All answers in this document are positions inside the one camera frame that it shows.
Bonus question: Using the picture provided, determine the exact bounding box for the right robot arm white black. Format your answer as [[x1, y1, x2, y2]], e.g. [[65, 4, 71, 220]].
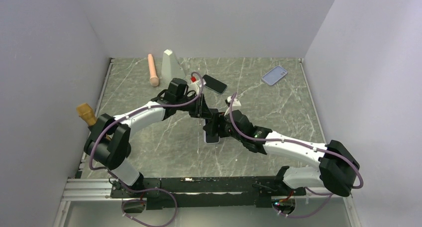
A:
[[203, 110, 361, 197]]

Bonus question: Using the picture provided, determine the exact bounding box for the aluminium frame rail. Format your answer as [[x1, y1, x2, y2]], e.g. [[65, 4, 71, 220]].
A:
[[61, 175, 353, 202]]

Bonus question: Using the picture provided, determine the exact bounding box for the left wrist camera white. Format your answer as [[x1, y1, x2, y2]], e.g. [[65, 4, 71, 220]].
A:
[[188, 76, 206, 94]]

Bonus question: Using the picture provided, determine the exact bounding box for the grey trapezoid block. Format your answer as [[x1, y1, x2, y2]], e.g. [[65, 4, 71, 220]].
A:
[[161, 49, 186, 83]]

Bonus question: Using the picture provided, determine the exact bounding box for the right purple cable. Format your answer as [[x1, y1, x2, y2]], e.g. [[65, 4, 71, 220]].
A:
[[228, 93, 364, 219]]

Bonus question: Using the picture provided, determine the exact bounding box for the wooden handle tool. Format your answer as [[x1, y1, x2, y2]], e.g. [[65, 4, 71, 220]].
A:
[[76, 103, 98, 131]]

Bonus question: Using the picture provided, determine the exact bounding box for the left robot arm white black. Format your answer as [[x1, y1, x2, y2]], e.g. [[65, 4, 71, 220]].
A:
[[84, 78, 212, 197]]

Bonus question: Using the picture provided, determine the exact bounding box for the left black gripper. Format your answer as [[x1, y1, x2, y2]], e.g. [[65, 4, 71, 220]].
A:
[[176, 93, 212, 119]]

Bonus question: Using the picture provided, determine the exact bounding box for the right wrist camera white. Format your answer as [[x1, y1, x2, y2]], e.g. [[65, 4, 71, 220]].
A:
[[224, 97, 241, 116]]

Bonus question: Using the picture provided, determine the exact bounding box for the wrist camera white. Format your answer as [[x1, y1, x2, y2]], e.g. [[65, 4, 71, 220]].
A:
[[188, 76, 206, 94], [224, 97, 241, 116]]

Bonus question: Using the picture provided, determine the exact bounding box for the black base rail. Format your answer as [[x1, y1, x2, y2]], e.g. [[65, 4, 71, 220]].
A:
[[110, 176, 306, 210]]

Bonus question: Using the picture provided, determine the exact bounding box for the pink cylindrical handle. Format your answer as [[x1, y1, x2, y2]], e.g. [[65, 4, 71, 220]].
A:
[[147, 54, 160, 87]]

